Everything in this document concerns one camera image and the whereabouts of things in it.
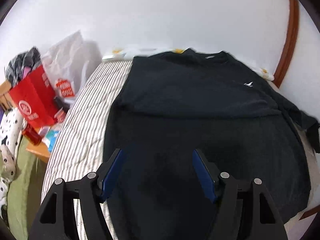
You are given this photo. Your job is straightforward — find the dalmatian spotted plush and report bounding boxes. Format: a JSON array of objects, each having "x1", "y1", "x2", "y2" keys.
[{"x1": 1, "y1": 108, "x2": 24, "y2": 207}]

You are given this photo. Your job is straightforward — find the green blanket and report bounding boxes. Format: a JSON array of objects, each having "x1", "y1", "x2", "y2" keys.
[{"x1": 2, "y1": 138, "x2": 47, "y2": 239}]

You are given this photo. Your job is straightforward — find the brown wooden door frame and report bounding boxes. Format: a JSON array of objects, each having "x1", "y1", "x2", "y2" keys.
[{"x1": 273, "y1": 0, "x2": 300, "y2": 88}]

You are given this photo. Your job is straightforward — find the red paper shopping bag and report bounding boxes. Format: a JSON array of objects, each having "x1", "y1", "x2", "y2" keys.
[{"x1": 9, "y1": 66, "x2": 59, "y2": 128}]

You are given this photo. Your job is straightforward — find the black sweatshirt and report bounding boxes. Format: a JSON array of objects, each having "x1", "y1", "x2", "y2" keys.
[{"x1": 103, "y1": 50, "x2": 319, "y2": 239}]

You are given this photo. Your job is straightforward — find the red box on table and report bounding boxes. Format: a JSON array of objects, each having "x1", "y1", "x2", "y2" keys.
[{"x1": 22, "y1": 123, "x2": 42, "y2": 146}]

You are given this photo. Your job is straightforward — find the dark clothes in red bag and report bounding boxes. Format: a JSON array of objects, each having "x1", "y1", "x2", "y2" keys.
[{"x1": 4, "y1": 47, "x2": 41, "y2": 87}]

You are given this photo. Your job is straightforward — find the striped white bed quilt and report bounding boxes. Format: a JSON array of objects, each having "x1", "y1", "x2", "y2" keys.
[{"x1": 39, "y1": 60, "x2": 133, "y2": 240}]

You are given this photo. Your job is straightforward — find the white patterned bed sheet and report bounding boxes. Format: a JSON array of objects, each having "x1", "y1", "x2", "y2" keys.
[{"x1": 102, "y1": 47, "x2": 275, "y2": 81}]

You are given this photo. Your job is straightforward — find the white plastic shopping bag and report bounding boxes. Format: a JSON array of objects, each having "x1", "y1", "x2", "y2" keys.
[{"x1": 41, "y1": 31, "x2": 102, "y2": 102}]

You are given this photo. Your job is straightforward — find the teal packet on table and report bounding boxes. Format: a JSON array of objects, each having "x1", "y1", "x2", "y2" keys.
[{"x1": 42, "y1": 129, "x2": 59, "y2": 153}]

